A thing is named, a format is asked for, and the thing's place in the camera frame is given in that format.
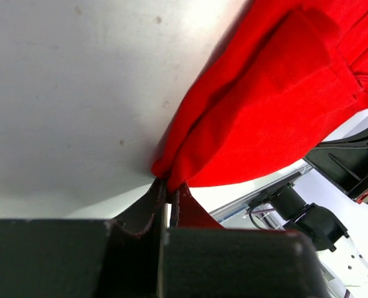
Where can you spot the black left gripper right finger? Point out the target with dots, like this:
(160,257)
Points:
(186,212)

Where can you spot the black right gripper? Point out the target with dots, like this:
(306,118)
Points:
(344,163)

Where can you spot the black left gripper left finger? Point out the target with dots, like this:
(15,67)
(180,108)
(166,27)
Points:
(146,216)

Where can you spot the red t shirt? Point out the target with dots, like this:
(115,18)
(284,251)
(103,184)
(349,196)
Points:
(293,72)

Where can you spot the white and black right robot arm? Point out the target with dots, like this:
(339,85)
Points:
(341,260)

